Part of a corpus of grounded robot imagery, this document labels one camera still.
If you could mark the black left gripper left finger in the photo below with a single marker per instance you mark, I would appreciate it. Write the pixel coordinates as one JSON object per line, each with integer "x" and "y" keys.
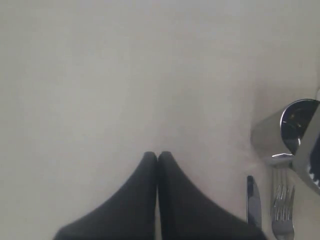
{"x": 129, "y": 214}

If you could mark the silver metal table knife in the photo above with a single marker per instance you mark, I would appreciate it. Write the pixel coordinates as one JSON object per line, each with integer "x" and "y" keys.
{"x": 253, "y": 203}

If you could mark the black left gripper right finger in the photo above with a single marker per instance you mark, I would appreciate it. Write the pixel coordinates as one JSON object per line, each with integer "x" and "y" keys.
{"x": 188, "y": 214}

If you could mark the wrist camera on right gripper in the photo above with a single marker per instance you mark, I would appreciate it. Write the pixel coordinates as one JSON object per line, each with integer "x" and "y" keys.
{"x": 306, "y": 162}

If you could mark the shiny stainless steel cup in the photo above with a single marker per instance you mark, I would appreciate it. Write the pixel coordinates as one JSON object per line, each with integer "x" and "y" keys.
{"x": 277, "y": 138}

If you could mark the silver metal fork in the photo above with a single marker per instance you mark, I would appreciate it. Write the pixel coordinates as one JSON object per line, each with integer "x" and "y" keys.
{"x": 282, "y": 204}

